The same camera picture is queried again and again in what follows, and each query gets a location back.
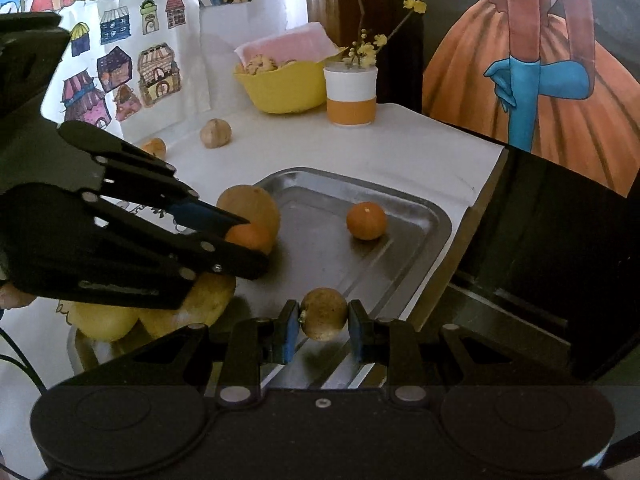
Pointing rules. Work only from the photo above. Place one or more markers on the walnuts in bowl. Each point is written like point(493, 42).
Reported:
point(261, 63)

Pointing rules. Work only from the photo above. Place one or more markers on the yellow lemon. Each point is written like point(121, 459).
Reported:
point(101, 322)

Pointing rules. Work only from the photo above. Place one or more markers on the house drawings paper sheet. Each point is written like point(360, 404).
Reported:
point(133, 67)

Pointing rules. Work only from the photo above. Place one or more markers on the white orange cup vase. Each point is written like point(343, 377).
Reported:
point(350, 95)

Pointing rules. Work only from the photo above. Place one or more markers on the girl painting poster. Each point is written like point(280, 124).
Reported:
point(532, 74)

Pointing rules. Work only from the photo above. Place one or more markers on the small orange kumquat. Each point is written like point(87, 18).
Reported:
point(252, 236)

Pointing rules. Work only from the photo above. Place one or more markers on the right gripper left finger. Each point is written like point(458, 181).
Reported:
point(252, 344)

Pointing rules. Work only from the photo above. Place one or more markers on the dull orange fruit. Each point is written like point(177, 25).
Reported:
point(155, 147)

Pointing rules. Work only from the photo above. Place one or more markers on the person left hand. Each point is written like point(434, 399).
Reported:
point(12, 298)

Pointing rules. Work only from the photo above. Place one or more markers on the metal tray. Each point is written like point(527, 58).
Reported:
point(315, 249)

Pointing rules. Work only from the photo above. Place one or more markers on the pink cloth in bowl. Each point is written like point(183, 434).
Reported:
point(308, 42)

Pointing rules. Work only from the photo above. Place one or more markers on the green yellow pear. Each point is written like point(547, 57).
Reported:
point(204, 304)

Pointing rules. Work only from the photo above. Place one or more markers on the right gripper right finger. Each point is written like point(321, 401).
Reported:
point(393, 344)

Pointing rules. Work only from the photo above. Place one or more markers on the yellow plastic bowl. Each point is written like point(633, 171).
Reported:
point(288, 90)

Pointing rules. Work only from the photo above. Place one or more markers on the tan round fruit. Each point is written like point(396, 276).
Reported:
point(216, 133)

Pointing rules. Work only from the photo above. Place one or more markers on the large brown mango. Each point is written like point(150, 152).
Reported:
point(253, 204)

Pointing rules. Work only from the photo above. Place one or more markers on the small brown passion fruit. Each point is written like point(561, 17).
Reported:
point(323, 314)

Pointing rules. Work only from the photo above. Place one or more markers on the orange tangerine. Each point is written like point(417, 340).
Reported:
point(366, 221)

